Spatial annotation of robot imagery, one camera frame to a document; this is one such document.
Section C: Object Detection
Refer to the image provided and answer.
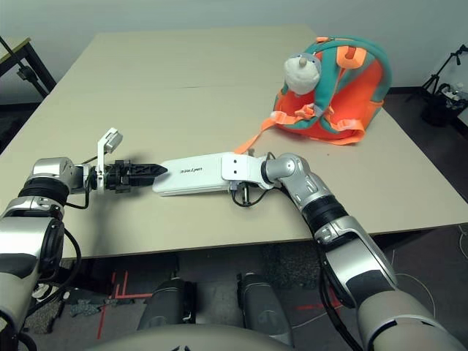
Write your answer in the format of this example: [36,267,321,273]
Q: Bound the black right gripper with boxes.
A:
[229,181,254,206]

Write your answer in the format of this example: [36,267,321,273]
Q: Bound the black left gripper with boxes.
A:
[104,159,170,195]

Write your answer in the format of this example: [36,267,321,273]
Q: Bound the black pole with clamp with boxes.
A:
[0,36,38,84]

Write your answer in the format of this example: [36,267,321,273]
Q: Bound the white pencil case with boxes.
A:
[151,152,237,198]

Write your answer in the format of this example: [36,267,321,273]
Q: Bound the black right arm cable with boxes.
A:
[233,151,363,351]

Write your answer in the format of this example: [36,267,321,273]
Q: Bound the grey robot leg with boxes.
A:
[236,271,295,347]
[136,277,197,332]

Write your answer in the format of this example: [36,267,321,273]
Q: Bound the grey right robot leg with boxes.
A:
[236,271,295,347]

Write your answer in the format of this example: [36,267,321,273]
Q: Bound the grey foam mat piece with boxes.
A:
[69,296,137,320]

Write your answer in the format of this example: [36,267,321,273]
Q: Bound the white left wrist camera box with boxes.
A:
[95,127,124,191]

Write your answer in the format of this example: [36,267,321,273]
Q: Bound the grey white plush toy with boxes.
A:
[284,51,323,97]

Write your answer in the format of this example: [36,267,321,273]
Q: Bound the white striped shoes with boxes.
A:
[31,284,60,303]

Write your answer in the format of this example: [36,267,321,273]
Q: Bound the beige side table black frame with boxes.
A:
[0,36,58,107]

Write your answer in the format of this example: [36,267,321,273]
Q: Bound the black bin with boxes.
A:
[420,81,464,128]

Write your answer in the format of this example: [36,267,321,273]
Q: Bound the orange and teal backpack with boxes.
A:
[233,35,394,156]

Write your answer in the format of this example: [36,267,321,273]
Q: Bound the beige robot torso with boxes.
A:
[83,324,298,351]

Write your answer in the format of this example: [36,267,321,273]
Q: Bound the black tripod stand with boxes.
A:
[404,42,468,102]

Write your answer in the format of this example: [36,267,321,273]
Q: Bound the grey left robot leg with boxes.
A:
[136,277,197,332]

